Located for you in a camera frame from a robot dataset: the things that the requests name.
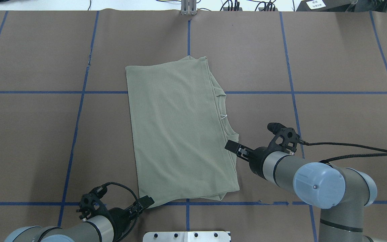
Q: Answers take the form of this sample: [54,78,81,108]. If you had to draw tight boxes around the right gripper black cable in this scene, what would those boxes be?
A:
[298,139,387,164]

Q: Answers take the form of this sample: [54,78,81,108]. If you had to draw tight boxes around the aluminium frame post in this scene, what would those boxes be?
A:
[181,0,198,16]

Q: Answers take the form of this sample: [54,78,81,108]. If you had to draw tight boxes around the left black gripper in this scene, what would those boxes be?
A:
[76,187,155,241]

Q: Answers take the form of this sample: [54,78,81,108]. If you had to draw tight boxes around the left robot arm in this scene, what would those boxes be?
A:
[5,182,155,242]

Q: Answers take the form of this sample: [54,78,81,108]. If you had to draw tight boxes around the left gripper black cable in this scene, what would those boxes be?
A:
[103,182,140,241]

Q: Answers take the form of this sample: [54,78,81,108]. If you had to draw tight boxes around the green long-sleeve shirt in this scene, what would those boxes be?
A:
[125,55,240,208]

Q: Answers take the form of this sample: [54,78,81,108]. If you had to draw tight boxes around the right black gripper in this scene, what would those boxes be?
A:
[224,122,301,175]

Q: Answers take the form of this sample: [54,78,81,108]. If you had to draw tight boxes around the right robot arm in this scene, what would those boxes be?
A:
[225,123,387,242]

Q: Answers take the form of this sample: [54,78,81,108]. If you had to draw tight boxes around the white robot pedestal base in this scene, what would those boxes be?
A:
[142,230,231,242]

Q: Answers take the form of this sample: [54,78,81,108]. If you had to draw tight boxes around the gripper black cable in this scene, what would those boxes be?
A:
[103,182,140,241]
[298,139,387,164]

